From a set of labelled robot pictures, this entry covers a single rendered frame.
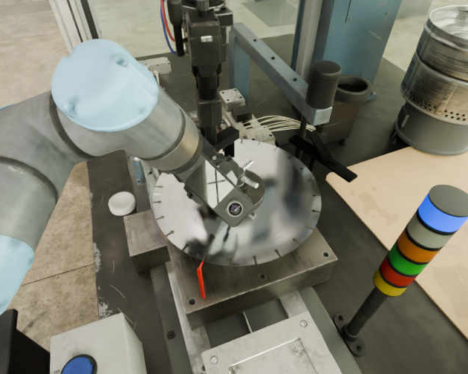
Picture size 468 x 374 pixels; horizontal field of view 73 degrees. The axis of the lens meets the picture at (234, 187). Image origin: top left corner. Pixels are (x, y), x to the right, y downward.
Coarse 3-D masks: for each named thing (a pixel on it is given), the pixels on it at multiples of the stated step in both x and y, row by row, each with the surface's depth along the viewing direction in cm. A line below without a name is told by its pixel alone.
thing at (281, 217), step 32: (256, 160) 69; (288, 160) 69; (160, 192) 62; (288, 192) 62; (160, 224) 57; (192, 224) 57; (224, 224) 57; (256, 224) 57; (288, 224) 57; (192, 256) 53; (224, 256) 53; (256, 256) 53
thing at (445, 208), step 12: (432, 192) 34; (444, 192) 34; (456, 192) 34; (420, 204) 36; (432, 204) 33; (444, 204) 33; (456, 204) 33; (420, 216) 35; (432, 216) 34; (444, 216) 33; (456, 216) 32; (432, 228) 34; (444, 228) 34; (456, 228) 34
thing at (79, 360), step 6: (72, 360) 46; (78, 360) 46; (84, 360) 46; (66, 366) 45; (72, 366) 45; (78, 366) 45; (84, 366) 45; (90, 366) 45; (66, 372) 45; (72, 372) 45; (78, 372) 45; (84, 372) 45; (90, 372) 45
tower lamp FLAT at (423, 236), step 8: (416, 216) 36; (408, 224) 38; (416, 224) 36; (424, 224) 35; (408, 232) 38; (416, 232) 37; (424, 232) 36; (432, 232) 35; (440, 232) 34; (416, 240) 37; (424, 240) 36; (432, 240) 36; (440, 240) 35; (448, 240) 36; (432, 248) 36; (440, 248) 36
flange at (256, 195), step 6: (246, 174) 64; (252, 174) 64; (258, 180) 63; (246, 186) 60; (252, 186) 62; (264, 186) 62; (246, 192) 61; (252, 192) 61; (258, 192) 61; (264, 192) 61; (252, 198) 60; (258, 198) 60; (258, 204) 60
